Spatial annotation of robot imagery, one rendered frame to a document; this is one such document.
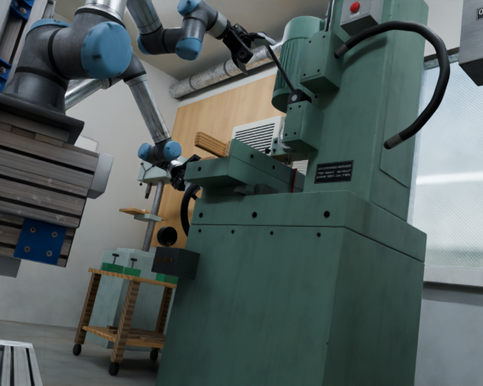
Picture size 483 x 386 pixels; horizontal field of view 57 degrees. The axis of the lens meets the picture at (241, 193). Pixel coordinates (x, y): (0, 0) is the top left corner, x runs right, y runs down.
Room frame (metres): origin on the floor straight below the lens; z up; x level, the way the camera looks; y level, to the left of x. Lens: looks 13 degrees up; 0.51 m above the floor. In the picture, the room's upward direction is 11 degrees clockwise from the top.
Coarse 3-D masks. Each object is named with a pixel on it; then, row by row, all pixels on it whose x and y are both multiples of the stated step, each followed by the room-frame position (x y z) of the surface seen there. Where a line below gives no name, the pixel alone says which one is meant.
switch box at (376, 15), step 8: (344, 0) 1.12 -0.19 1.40; (352, 0) 1.10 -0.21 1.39; (360, 0) 1.08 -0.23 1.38; (368, 0) 1.06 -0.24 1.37; (376, 0) 1.07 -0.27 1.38; (344, 8) 1.12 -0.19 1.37; (360, 8) 1.08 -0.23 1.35; (368, 8) 1.06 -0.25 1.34; (376, 8) 1.07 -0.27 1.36; (344, 16) 1.12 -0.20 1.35; (360, 16) 1.08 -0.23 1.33; (368, 16) 1.06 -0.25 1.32; (376, 16) 1.08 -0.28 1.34; (344, 24) 1.12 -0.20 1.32; (352, 24) 1.11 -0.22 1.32; (360, 24) 1.10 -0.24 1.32; (368, 24) 1.10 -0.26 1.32; (376, 24) 1.09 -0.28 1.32; (352, 32) 1.15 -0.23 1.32
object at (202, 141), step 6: (198, 132) 1.19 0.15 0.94; (198, 138) 1.18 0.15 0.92; (204, 138) 1.19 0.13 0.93; (210, 138) 1.21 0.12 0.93; (198, 144) 1.18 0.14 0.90; (204, 144) 1.19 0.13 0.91; (210, 144) 1.21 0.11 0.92; (216, 144) 1.22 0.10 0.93; (222, 144) 1.24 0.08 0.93; (210, 150) 1.21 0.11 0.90; (216, 150) 1.23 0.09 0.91; (222, 150) 1.24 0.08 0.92; (222, 156) 1.25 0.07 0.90
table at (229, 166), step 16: (208, 160) 1.30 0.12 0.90; (224, 160) 1.24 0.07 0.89; (240, 160) 1.25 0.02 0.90; (192, 176) 1.34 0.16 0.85; (208, 176) 1.28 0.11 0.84; (224, 176) 1.24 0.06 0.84; (240, 176) 1.25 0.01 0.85; (256, 176) 1.30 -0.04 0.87; (272, 176) 1.34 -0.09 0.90; (288, 192) 1.40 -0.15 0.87
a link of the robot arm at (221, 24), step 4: (220, 16) 1.24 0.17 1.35; (224, 16) 1.26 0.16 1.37; (220, 20) 1.24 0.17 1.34; (224, 20) 1.25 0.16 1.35; (216, 24) 1.24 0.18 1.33; (220, 24) 1.25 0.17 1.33; (224, 24) 1.26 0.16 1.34; (212, 28) 1.25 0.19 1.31; (216, 28) 1.26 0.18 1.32; (220, 28) 1.26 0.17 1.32; (224, 28) 1.26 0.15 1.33; (208, 32) 1.28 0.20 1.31; (212, 32) 1.27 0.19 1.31; (216, 32) 1.27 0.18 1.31; (220, 32) 1.27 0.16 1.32; (212, 36) 1.29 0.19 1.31; (216, 36) 1.29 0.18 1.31
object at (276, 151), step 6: (276, 138) 1.44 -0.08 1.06; (276, 144) 1.44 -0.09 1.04; (276, 150) 1.44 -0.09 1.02; (282, 150) 1.42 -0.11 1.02; (276, 156) 1.44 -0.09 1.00; (282, 156) 1.43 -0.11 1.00; (288, 156) 1.42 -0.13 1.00; (294, 156) 1.41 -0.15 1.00; (300, 156) 1.40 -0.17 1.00; (306, 156) 1.39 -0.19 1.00; (282, 162) 1.50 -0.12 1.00
